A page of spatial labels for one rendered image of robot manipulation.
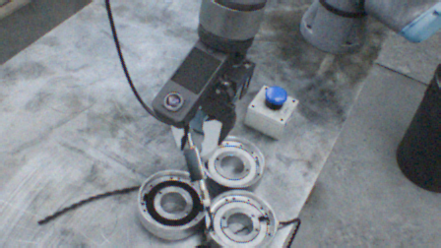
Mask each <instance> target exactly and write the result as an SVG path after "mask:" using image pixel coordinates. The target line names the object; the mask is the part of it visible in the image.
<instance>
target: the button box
mask: <svg viewBox="0 0 441 248"><path fill-rule="evenodd" d="M268 88H269V87H266V86H263V88H262V89H261V90H260V91H259V93H258V94H257V95H256V97H255V98H254V100H253V101H252V102H251V104H249V106H248V108H247V113H246V116H245V122H244V125H247V126H248V127H251V128H252V129H255V130H256V131H258V132H261V133H263V134H265V135H267V136H270V137H271V138H274V139H275V140H277V141H278V140H279V138H280V137H281V135H282V134H283V132H284V130H285V128H286V127H287V125H288V124H289V122H290V120H291V119H292V117H293V115H294V111H295V109H296V106H297V104H298V100H295V99H294V98H292V97H289V96H288V97H287V101H286V102H285V103H283V104H272V103H271V102H269V101H267V99H266V98H265V91H266V90H267V89H268Z"/></svg>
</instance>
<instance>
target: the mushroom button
mask: <svg viewBox="0 0 441 248"><path fill-rule="evenodd" d="M265 98H266V99H267V101H269V102H271V103H272V104H283V103H285V102H286V101H287V92H286V91H285V89H283V88H281V87H269V88H268V89H267V90H266V91H265Z"/></svg>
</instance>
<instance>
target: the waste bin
mask: <svg viewBox="0 0 441 248"><path fill-rule="evenodd" d="M396 159H397V162H398V166H399V167H400V169H401V170H402V171H403V173H404V174H405V176H406V177H407V178H408V179H410V180H411V181H412V182H414V184H416V185H418V186H421V187H422V188H424V189H426V190H428V191H433V192H437V193H441V63H439V64H438V66H437V67H436V69H435V71H434V73H433V77H432V79H431V81H430V82H429V84H428V86H427V88H426V91H425V92H424V97H423V98H422V100H421V103H420V105H419V107H418V109H417V110H416V113H415V114H414V117H413V119H412V120H411V123H410V124H409V126H408V129H407V131H406V132H405V135H404V136H403V139H402V140H401V142H400V144H399V146H398V149H397V151H396Z"/></svg>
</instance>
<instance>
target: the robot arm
mask: <svg viewBox="0 0 441 248"><path fill-rule="evenodd" d="M267 1H268V0H202V4H201V7H200V14H199V23H198V26H197V33H198V37H199V39H198V40H197V41H196V42H195V44H194V45H193V47H192V48H191V50H189V52H188V53H187V55H186V56H185V57H184V59H183V60H182V62H181V63H180V64H179V66H177V68H176V69H175V71H174V72H173V73H172V75H171V76H170V78H169V79H168V80H167V82H166V83H165V85H163V87H162V88H161V90H160V91H159V93H158V94H157V95H156V97H155V98H154V100H153V102H152V107H153V110H154V112H155V116H156V117H157V118H160V119H161V120H163V121H164V122H167V123H168V124H169V125H171V129H172V132H173V136H174V138H175V141H176V143H177V148H179V150H180V151H183V150H184V147H185V145H186V141H187V140H186V133H187V132H189V129H190V127H189V122H190V121H191V120H192V119H193V118H194V117H195V114H196V112H197V110H198V109H200V110H201V111H204V112H205V113H207V116H209V118H207V120H206V121H205V122H204V124H203V131H204V133H205V140H204V141H202V150H201V151H200V153H199V155H200V159H201V161H202V162H205V160H208V159H209V158H211V156H213V155H214V154H215V153H216V151H217V150H218V148H219V147H220V145H221V144H222V143H223V141H224V139H225V138H226V136H228V134H229V133H230V132H231V130H232V129H233V127H234V125H235V120H236V113H235V106H236V105H235V104H233V98H234V97H235V96H236V94H237V91H238V89H240V87H241V85H242V84H243V85H242V89H241V91H240V96H239V98H238V99H239V100H242V98H243V97H244V96H245V95H246V94H247V91H248V89H249V85H250V82H251V78H252V75H253V73H254V69H255V66H256V63H255V62H252V61H250V60H249V59H247V58H246V55H247V50H248V48H250V47H251V46H252V43H253V41H254V36H255V35H256V34H257V33H258V29H259V27H260V26H261V21H262V19H263V14H264V12H265V7H266V5H267ZM369 15H370V16H371V17H373V18H374V19H375V20H378V22H380V23H381V24H383V25H385V27H387V28H389V29H391V30H392V31H394V32H396V33H397V35H398V36H401V37H404V38H405V39H407V40H408V41H410V42H413V43H419V42H422V41H425V40H426V39H428V38H429V37H431V36H432V35H433V34H434V33H435V32H437V31H438V30H439V29H440V28H441V0H315V1H314V2H313V4H311V6H310V7H309V8H308V10H307V11H306V13H305V14H304V16H303V18H302V20H301V24H300V31H301V34H302V36H303V37H304V38H305V39H306V41H308V43H310V45H313V46H314V47H316V48H317V49H319V50H322V51H324V52H328V53H331V54H339V55H348V54H354V53H356V52H358V51H359V50H361V49H362V47H363V45H364V44H365V42H366V39H367V38H368V16H369ZM243 64H249V68H248V69H247V68H246V66H244V65H243ZM247 78H249V80H248V82H247ZM246 82H247V87H246V88H245V85H246Z"/></svg>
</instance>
